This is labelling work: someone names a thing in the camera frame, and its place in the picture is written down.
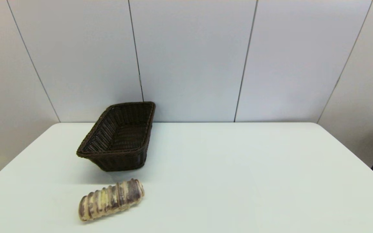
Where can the long striped twisted bread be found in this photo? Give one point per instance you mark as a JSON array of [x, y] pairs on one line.
[[112, 199]]

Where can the dark brown wicker basket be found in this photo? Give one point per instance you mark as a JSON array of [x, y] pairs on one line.
[[131, 129]]

